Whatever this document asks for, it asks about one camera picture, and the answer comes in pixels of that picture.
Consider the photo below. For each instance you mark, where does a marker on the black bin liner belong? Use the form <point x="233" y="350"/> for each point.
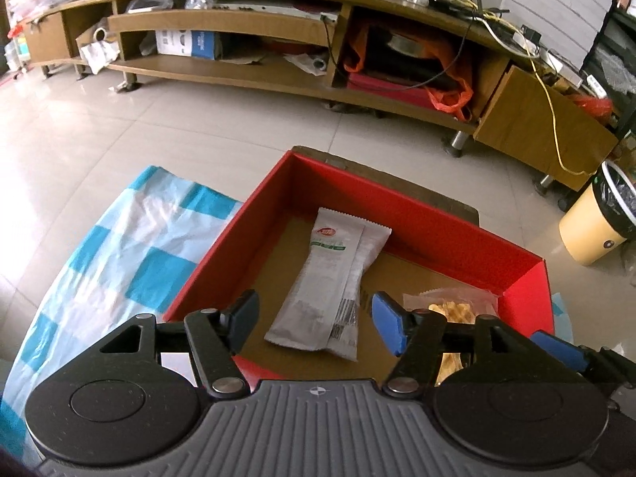
<point x="613" y="194"/>

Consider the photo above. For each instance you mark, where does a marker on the beige trash bin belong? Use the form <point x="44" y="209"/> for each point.
<point x="586" y="228"/>

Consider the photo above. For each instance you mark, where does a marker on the red cardboard box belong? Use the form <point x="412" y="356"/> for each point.
<point x="397" y="208"/>

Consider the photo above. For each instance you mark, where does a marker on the white green-striped snack packet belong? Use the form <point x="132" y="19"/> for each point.
<point x="318" y="283"/>

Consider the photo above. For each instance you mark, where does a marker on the blue and white carton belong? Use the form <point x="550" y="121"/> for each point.
<point x="198" y="43"/>

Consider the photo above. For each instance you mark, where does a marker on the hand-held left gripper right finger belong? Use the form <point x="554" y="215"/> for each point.
<point x="387" y="323"/>

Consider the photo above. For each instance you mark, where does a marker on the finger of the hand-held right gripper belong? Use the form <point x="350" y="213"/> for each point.
<point x="556" y="348"/>

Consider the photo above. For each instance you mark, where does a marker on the metal pan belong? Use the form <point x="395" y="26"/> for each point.
<point x="410" y="42"/>

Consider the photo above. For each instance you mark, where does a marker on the blue white checkered tablecloth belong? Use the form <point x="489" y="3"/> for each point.
<point x="124" y="238"/>

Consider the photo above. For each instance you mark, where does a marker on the crumpled white paper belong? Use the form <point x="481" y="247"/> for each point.
<point x="97" y="55"/>

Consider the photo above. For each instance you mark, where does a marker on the red plastic bag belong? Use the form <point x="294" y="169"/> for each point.
<point x="596" y="105"/>

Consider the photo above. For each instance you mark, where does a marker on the long wooden tv cabinet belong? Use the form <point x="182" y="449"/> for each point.
<point x="223" y="20"/>

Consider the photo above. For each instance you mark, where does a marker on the long white power strip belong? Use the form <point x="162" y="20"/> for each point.
<point x="564" y="65"/>

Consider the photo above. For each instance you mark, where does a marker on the white ribbed panel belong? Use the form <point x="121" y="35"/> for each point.
<point x="556" y="5"/>

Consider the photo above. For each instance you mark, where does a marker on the flat red case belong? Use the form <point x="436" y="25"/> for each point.
<point x="382" y="87"/>

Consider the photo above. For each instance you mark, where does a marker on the clear packet of yellow chips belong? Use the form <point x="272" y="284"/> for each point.
<point x="459" y="310"/>

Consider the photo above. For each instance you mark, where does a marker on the silver media player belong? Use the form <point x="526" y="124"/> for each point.
<point x="278" y="9"/>

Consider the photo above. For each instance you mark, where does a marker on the white plastic bag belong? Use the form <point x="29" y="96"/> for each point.
<point x="305" y="62"/>

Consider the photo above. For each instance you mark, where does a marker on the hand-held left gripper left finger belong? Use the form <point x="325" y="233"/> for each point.
<point x="246" y="315"/>

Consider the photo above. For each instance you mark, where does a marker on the orange plastic bag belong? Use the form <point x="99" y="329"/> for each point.
<point x="451" y="98"/>

